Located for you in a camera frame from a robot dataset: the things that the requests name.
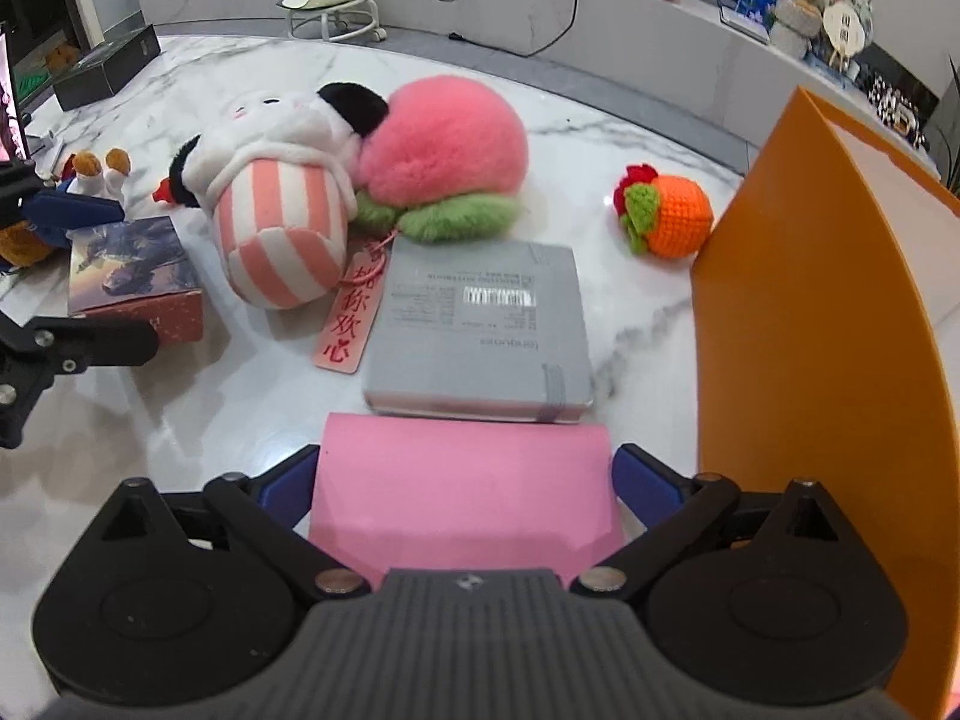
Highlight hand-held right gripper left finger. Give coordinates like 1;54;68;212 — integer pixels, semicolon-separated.
97;444;372;605

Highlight red illustrated box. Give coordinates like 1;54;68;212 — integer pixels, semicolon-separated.
67;215;205;346

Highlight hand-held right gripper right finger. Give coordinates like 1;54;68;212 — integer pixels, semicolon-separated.
570;444;842;605

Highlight pink peach plush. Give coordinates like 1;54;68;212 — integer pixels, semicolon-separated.
352;75;530;243

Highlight black box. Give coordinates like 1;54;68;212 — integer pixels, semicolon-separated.
52;24;161;112

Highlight long black cable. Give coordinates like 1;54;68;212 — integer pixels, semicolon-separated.
448;0;580;58

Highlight bear plush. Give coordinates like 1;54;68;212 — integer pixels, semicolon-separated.
0;148;132;267

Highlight green potted plant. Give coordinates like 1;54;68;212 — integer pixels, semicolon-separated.
943;52;960;197

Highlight orange container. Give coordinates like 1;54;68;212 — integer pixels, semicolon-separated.
690;86;960;720

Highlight orange crochet fruit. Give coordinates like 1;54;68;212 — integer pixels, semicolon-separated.
613;163;713;260

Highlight pink striped panda plush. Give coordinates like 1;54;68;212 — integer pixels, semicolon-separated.
154;81;391;311

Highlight tablet screen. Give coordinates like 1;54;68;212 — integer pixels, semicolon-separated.
0;22;32;166

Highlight pink paper card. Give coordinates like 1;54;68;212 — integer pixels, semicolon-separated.
309;412;625;587

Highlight round paper fan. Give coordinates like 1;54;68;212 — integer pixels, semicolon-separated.
821;0;875;80

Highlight pink hang tag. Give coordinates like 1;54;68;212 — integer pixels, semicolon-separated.
313;236;391;374

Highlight grey plush toy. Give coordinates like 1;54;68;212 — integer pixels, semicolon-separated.
769;0;824;55

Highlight grey notebook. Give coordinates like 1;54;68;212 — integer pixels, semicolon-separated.
361;238;595;425

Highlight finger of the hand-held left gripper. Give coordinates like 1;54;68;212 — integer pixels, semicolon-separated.
0;311;160;451
0;163;125;242

